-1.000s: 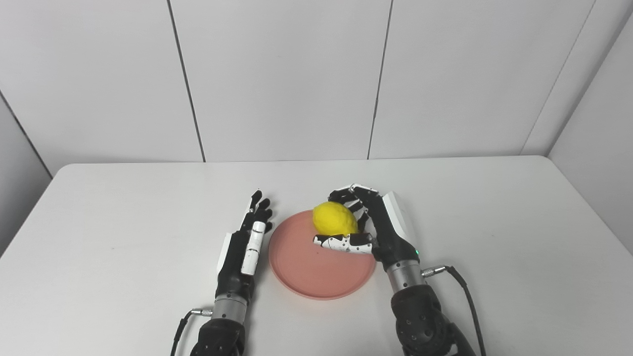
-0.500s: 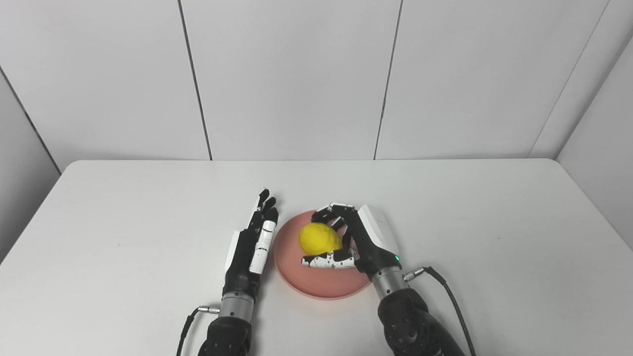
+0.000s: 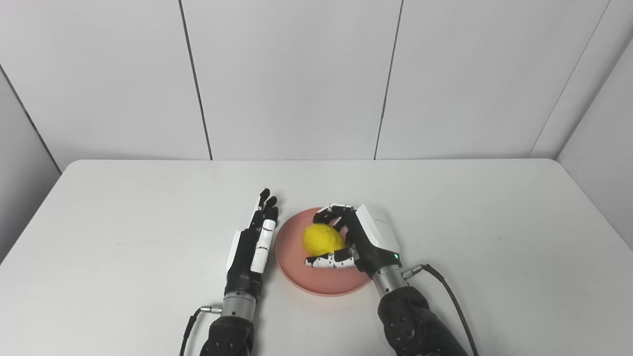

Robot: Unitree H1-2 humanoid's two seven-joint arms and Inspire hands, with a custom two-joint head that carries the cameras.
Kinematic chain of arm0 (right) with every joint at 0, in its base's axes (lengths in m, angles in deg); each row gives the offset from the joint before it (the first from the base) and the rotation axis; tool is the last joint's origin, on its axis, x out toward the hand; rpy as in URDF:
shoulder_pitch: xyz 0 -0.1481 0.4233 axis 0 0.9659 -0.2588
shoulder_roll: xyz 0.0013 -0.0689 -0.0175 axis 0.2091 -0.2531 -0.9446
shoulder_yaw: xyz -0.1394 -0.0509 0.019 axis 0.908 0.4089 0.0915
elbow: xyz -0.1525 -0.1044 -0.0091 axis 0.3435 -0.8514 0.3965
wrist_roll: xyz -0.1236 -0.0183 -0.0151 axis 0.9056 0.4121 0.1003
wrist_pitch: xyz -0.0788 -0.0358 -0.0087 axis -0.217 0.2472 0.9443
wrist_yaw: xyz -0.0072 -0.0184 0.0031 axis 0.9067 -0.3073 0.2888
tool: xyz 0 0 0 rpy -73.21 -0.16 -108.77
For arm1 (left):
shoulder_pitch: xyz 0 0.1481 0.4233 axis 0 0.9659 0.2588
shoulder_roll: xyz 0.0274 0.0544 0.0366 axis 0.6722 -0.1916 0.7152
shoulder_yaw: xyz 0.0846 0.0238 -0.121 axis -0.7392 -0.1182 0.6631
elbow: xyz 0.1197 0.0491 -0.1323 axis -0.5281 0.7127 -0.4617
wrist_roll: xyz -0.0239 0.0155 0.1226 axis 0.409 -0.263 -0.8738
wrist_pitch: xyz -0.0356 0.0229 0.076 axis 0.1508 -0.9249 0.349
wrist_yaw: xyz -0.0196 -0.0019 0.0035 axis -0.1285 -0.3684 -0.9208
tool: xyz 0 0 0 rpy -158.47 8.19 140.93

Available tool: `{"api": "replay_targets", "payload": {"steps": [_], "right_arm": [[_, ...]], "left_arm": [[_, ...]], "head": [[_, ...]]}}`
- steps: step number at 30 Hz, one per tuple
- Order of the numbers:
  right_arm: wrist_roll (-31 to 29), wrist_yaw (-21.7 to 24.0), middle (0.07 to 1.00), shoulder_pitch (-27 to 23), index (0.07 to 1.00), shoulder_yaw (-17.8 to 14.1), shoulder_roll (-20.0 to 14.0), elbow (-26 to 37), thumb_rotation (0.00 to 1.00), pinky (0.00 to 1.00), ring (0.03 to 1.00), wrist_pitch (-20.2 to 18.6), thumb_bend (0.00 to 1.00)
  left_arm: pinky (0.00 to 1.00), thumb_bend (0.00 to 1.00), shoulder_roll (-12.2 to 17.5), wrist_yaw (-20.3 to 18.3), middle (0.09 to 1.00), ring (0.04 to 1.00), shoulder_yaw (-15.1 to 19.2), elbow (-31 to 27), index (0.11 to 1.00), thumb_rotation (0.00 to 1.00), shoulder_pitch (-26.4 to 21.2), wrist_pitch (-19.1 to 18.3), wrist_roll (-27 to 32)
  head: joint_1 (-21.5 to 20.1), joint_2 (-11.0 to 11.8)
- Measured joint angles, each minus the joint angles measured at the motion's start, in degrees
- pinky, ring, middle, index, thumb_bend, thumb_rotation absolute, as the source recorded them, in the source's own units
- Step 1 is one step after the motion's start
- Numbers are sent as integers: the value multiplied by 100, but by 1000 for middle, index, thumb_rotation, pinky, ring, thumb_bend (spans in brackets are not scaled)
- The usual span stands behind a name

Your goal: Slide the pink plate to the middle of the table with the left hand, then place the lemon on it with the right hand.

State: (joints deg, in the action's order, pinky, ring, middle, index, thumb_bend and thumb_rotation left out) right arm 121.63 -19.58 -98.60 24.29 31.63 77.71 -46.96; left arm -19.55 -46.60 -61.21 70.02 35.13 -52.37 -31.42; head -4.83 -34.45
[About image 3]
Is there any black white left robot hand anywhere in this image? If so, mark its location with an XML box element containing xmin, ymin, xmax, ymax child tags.
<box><xmin>225</xmin><ymin>188</ymin><xmax>279</xmax><ymax>300</ymax></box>

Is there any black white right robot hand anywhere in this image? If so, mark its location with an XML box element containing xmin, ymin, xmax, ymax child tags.
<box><xmin>305</xmin><ymin>203</ymin><xmax>402</xmax><ymax>278</ymax></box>

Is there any pink round plate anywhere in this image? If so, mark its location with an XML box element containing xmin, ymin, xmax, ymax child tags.
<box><xmin>275</xmin><ymin>207</ymin><xmax>371</xmax><ymax>297</ymax></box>

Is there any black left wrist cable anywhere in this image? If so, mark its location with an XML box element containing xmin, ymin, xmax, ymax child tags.
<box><xmin>179</xmin><ymin>306</ymin><xmax>223</xmax><ymax>356</ymax></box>

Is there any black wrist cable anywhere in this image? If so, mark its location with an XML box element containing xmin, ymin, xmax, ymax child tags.
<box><xmin>402</xmin><ymin>264</ymin><xmax>479</xmax><ymax>356</ymax></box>
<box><xmin>179</xmin><ymin>306</ymin><xmax>223</xmax><ymax>356</ymax></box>

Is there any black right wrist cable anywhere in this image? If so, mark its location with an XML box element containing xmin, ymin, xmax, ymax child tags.
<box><xmin>402</xmin><ymin>264</ymin><xmax>479</xmax><ymax>356</ymax></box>

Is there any yellow lemon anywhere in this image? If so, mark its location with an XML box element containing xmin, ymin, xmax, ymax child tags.
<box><xmin>303</xmin><ymin>223</ymin><xmax>345</xmax><ymax>257</ymax></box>

